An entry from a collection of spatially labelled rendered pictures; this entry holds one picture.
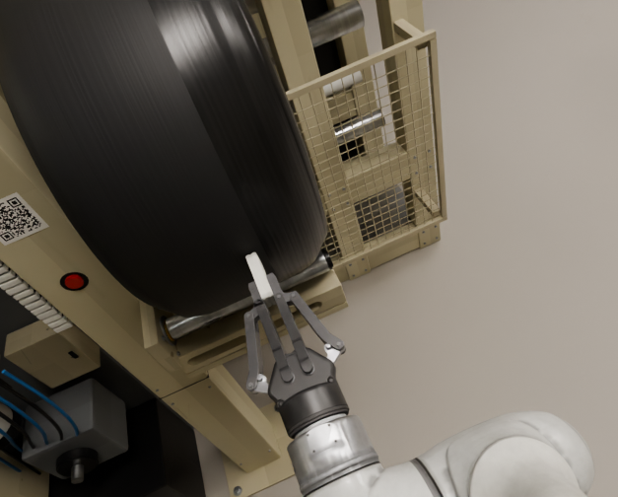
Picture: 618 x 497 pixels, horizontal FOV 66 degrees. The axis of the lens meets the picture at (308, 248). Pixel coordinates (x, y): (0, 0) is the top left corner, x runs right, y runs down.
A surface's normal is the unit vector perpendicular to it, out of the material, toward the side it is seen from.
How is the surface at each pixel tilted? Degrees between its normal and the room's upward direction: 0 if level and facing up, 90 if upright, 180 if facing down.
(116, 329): 90
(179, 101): 55
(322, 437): 14
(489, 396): 0
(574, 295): 0
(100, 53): 40
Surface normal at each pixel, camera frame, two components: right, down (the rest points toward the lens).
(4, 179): 0.32, 0.65
